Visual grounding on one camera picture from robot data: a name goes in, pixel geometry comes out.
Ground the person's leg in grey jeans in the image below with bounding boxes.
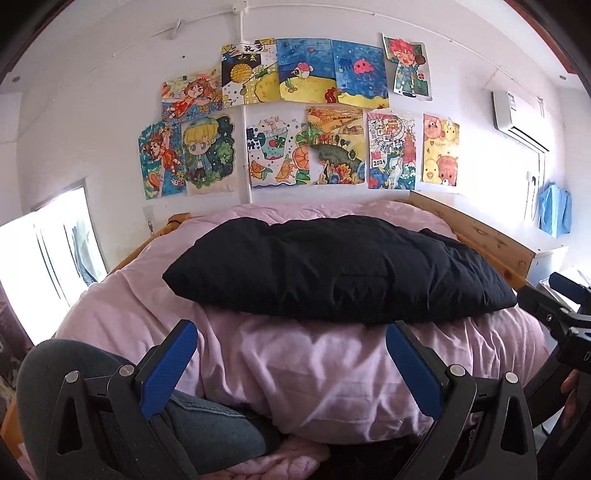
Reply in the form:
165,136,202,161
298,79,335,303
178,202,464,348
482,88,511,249
16,339,269,480

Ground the orange-haired girl drawing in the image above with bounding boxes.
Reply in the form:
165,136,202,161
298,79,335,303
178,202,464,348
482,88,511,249
161,68,223,121

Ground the pigs and chicks drawing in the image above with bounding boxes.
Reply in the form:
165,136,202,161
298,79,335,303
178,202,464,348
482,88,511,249
422,113,461,188

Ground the yellow planet drawing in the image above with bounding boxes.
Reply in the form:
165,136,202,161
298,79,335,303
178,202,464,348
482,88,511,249
220,43,281,108

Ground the pink jellyfish drawing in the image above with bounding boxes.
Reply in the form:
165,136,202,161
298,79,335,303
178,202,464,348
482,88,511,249
331,39,389,110

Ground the red-haired figure drawing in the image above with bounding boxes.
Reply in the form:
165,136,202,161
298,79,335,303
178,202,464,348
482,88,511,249
381,32,433,102

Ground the white cabinet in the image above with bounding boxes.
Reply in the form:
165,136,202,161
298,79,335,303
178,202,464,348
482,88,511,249
524,244,571,288

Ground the person's right hand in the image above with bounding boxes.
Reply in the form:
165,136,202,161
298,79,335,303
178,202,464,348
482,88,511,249
560,369,581,431

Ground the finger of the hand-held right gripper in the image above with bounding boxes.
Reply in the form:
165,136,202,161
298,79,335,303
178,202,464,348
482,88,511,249
516,285,574,332
549,272,591,306

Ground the black puffer jacket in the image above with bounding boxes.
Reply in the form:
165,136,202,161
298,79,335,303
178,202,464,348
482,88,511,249
161,215,518,326

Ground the white wall pipe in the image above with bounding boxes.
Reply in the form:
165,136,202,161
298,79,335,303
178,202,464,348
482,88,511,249
231,0,254,205

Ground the colourful city drawing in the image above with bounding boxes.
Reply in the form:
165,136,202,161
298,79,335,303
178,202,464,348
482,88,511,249
366,111,417,191

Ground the orange landscape drawing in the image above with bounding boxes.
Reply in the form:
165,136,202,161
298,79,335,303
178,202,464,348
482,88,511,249
305,106,366,186

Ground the orange-haired figure blue drawing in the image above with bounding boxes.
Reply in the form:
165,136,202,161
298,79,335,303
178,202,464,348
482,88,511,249
137,122,188,200

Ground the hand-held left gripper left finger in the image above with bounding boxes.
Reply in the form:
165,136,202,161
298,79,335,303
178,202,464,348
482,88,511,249
44,319,199,480

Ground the pink blanket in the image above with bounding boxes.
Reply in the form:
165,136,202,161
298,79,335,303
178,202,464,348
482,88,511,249
55,199,555,446

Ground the wooden bed frame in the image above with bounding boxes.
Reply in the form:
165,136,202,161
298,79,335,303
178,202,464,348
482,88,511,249
107,190,537,286

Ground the fish on sand drawing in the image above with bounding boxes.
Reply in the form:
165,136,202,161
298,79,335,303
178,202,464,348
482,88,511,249
276,38,336,103

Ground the blonde character green drawing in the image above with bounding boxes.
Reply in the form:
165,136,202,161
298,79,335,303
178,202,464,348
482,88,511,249
181,114,239,195

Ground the bright window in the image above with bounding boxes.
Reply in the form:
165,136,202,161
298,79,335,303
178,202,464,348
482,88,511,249
0,181,110,348

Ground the white air conditioner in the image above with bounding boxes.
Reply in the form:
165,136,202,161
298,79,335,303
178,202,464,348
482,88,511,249
491,89,553,154

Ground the blue hanging cloth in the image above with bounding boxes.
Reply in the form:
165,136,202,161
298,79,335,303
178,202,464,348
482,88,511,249
538,182,574,239

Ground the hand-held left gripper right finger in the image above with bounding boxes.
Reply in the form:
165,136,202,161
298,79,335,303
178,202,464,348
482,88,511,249
385,320,539,480

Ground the turtles and boat drawing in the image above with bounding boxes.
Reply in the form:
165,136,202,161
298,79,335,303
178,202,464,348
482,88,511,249
246,113,311,189

